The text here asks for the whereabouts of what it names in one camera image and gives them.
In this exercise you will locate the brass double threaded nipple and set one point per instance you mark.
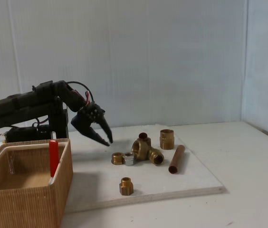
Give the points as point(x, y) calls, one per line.
point(156, 156)

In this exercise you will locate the copper pipe piece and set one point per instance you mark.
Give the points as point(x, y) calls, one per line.
point(176, 159)

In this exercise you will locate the brass hex nut fitting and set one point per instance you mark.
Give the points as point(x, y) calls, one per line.
point(117, 158)

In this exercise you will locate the white plywood board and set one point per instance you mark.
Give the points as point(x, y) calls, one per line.
point(195, 175)

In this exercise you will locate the short brass threaded sleeve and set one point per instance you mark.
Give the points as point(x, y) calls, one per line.
point(166, 140)

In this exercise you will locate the brown corrugated box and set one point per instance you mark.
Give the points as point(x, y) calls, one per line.
point(29, 206)

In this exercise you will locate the small brass hex nipple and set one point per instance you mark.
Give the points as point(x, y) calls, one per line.
point(126, 187)

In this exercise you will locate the small black gripper camera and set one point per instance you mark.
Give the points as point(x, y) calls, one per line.
point(102, 111)

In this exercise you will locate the steel hex nut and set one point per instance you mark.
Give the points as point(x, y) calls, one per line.
point(128, 159)

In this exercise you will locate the large brass fitting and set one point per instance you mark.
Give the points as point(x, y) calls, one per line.
point(141, 148)

